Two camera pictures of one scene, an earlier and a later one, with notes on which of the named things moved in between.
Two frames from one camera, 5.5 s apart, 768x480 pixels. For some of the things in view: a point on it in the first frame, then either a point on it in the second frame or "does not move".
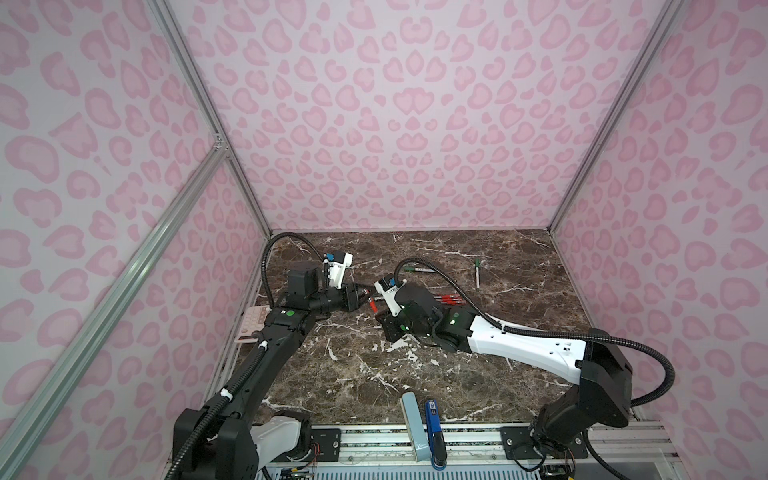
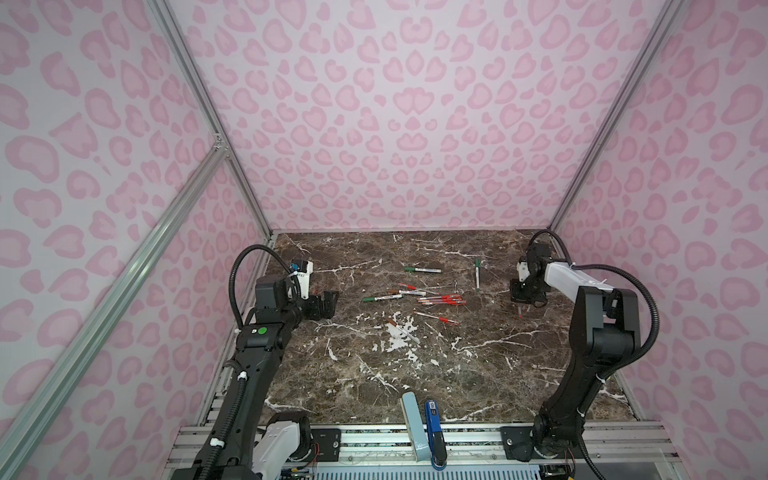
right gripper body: [396, 326] -> [527, 292]
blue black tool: [436, 439] does not move
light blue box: [414, 425] does not move
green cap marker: [414, 270] does not move
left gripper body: [348, 297] -> [311, 308]
